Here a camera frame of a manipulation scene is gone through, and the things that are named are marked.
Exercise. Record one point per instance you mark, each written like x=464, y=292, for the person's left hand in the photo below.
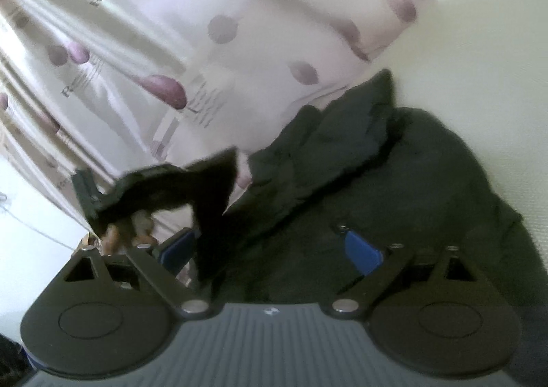
x=128, y=230

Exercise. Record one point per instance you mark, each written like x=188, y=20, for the floral printed curtain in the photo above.
x=171, y=40

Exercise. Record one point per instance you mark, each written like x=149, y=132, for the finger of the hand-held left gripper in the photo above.
x=85, y=192

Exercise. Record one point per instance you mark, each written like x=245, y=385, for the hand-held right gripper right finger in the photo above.
x=361, y=254

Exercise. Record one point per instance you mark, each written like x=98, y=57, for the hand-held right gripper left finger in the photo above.
x=176, y=249

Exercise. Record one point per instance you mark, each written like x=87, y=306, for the black jacket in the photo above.
x=342, y=181

